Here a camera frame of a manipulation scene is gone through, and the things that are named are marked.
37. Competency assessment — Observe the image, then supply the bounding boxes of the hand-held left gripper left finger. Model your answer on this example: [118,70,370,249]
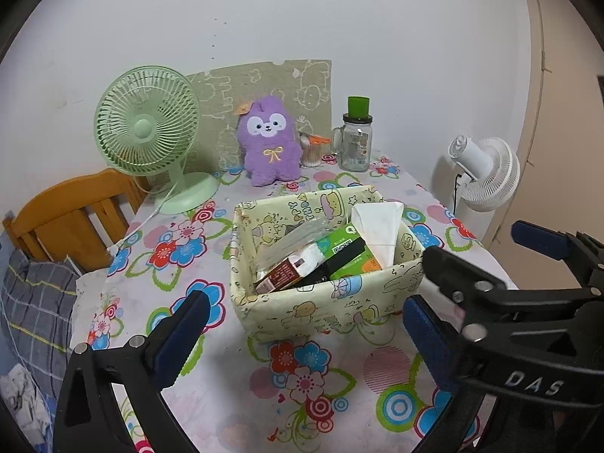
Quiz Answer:
[55,289,211,453]

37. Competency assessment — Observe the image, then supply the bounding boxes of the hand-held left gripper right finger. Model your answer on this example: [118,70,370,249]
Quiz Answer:
[402,294,487,453]

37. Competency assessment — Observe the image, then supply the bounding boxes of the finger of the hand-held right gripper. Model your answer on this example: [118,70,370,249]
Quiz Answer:
[421,245,509,322]
[511,219,604,293]

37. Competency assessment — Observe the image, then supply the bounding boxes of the white cloth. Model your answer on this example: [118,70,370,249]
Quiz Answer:
[350,200,405,269]

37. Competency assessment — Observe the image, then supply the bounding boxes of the green small box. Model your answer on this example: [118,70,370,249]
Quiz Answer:
[317,224,383,281]

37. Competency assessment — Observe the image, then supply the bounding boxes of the small printed carton box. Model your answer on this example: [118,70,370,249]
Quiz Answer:
[255,252,331,294]

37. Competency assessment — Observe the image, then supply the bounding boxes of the yellow printed storage box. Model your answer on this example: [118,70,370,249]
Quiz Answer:
[230,185,425,342]

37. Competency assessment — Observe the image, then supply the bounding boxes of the clear plastic tube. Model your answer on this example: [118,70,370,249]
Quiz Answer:
[257,219,350,270]

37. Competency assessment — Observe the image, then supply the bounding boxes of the white standing fan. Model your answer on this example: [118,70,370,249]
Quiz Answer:
[447,134,521,213]

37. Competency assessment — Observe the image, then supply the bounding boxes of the beige wardrobe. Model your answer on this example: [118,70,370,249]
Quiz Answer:
[491,0,604,265]

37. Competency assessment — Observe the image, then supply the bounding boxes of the floral tablecloth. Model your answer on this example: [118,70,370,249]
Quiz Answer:
[71,153,520,453]

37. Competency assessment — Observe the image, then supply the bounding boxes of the grey plaid blanket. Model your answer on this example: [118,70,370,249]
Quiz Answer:
[0,245,86,388]

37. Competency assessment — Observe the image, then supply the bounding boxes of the glass jar with green lid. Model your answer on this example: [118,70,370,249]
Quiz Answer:
[331,96,373,172]

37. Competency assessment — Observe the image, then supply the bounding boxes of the blue printed bedsheet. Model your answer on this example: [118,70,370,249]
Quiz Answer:
[0,365,57,453]

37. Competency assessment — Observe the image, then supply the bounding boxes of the cotton swab jar orange lid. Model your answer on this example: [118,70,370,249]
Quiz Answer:
[299,134,331,168]

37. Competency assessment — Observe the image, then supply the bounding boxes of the purple plush toy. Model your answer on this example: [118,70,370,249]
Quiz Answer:
[236,94,304,187]

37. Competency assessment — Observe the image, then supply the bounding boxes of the green desk fan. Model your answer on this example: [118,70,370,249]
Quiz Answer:
[94,66,220,215]

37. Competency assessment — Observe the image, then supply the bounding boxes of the green printed cardboard sheet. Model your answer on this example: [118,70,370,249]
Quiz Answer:
[186,59,332,171]

